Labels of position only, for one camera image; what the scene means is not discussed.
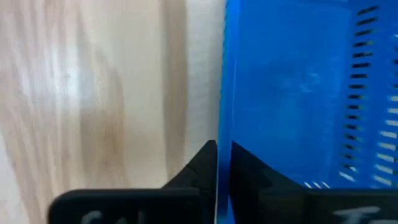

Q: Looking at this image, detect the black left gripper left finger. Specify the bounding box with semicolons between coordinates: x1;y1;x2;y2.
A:
48;139;218;224

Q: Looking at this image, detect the blue plastic slotted basket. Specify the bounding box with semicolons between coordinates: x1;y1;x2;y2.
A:
216;0;398;224

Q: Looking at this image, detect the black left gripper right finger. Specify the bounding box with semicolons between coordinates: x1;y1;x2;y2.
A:
228;140;398;224

